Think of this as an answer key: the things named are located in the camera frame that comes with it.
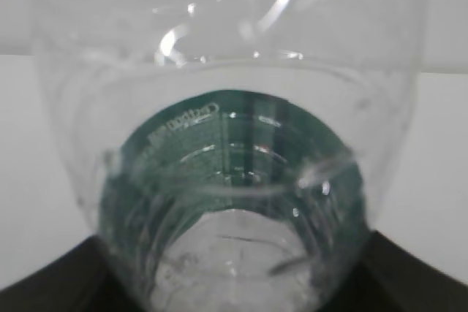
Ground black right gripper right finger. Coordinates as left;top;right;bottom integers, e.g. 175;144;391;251
321;232;467;312

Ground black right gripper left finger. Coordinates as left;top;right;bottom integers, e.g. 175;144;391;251
1;237;142;312

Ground clear plastic water bottle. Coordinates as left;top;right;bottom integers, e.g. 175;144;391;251
33;0;426;311

